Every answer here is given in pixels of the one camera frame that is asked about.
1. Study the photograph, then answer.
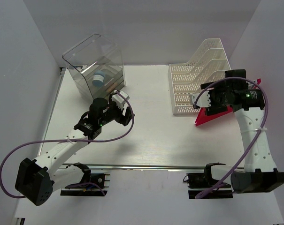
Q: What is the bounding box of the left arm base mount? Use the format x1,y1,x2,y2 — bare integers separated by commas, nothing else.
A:
60,163,110,197

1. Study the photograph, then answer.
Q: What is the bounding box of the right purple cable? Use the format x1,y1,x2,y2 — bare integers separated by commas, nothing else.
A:
193,77,269,200

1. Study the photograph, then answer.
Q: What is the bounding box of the red plastic folder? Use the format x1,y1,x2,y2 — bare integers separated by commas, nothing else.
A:
195,78,265,126

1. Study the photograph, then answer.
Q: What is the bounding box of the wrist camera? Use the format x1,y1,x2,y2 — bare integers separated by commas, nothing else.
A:
111,90,130,110
190,90,211,109

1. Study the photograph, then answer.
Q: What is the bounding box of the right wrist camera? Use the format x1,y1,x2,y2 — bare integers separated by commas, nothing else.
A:
190,90,211,109

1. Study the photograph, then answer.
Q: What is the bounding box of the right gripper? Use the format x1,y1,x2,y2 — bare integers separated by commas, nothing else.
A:
200,79,231,116

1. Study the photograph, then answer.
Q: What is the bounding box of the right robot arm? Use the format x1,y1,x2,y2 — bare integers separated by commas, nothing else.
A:
197,69,284,199

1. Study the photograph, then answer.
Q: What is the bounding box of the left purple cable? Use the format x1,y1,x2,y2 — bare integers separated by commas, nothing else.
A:
0,91,135,199

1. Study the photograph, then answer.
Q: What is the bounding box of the purple cable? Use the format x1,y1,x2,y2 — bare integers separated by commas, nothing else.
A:
0,91,135,199
193,77,269,200

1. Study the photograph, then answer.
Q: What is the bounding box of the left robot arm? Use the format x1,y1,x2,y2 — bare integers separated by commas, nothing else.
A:
15,91,134,206

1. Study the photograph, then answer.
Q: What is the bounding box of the clear acrylic drawer organizer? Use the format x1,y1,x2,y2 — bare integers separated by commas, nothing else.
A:
62,34,126,102

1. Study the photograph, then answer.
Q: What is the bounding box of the orange highlighter pen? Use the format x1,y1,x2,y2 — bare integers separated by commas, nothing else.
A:
107,83,119,92

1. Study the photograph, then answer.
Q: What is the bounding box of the cream plastic file rack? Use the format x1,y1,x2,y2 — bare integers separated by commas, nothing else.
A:
168,38,231,116

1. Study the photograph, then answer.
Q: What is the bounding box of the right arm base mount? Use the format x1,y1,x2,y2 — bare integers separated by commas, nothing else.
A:
183,163,234,199

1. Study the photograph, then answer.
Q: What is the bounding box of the blue white small jar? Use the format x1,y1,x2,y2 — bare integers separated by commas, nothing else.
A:
92,70,106,87

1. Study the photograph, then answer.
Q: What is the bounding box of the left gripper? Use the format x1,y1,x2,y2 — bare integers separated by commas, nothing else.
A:
99,94,135,126

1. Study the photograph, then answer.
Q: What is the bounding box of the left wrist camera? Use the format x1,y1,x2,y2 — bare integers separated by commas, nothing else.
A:
111,90,130,110

